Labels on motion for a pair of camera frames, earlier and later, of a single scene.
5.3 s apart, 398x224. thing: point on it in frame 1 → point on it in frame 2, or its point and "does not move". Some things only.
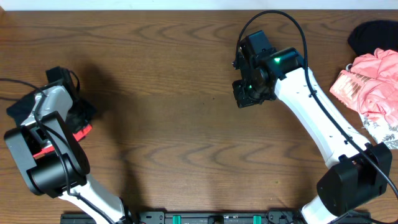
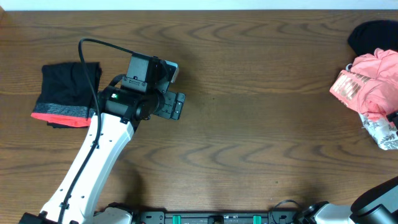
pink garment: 370,85 does not move
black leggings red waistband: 79,117 → 66,99
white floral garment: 380,130 does not move
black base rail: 206,217 does not move
